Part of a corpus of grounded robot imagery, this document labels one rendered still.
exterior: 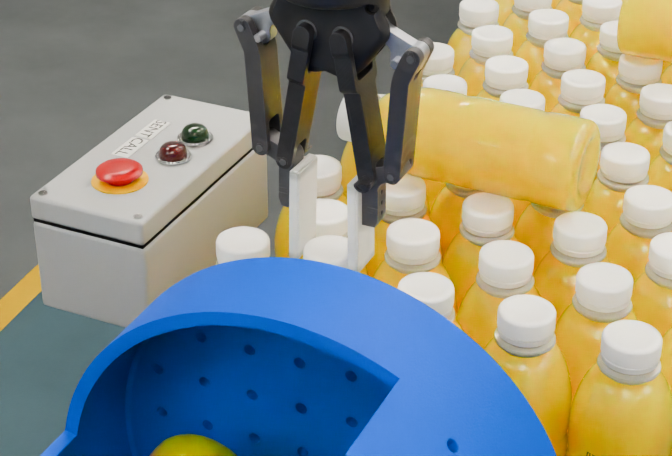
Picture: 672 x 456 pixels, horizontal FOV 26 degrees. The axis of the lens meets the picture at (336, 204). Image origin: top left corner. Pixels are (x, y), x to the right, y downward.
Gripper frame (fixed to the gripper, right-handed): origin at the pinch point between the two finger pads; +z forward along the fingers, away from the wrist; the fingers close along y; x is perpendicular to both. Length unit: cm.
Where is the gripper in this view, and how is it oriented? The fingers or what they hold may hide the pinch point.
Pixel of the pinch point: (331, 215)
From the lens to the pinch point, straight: 100.3
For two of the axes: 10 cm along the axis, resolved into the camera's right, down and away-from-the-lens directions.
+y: 9.0, 2.1, -3.7
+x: 4.3, -4.5, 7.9
